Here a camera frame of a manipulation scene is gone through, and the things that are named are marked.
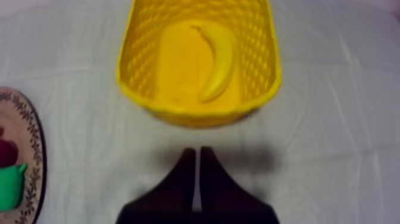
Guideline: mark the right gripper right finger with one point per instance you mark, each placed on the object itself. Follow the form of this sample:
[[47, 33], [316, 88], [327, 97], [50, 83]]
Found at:
[[222, 194]]

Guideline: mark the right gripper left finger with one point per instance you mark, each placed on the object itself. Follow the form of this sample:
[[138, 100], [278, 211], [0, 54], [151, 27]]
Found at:
[[175, 194]]

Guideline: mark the yellow plastic basket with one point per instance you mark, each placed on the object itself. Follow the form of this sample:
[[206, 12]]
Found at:
[[200, 109]]

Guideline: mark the yellow toy banana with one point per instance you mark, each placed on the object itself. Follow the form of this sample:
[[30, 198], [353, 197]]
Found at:
[[220, 62]]

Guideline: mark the round wooden board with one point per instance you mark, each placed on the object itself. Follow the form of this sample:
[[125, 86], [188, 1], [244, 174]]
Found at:
[[32, 140]]

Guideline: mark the green toy pear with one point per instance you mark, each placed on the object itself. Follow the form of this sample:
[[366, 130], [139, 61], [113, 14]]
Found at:
[[11, 187]]

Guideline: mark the purple toy grapes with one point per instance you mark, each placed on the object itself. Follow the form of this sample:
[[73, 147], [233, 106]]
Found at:
[[7, 153]]

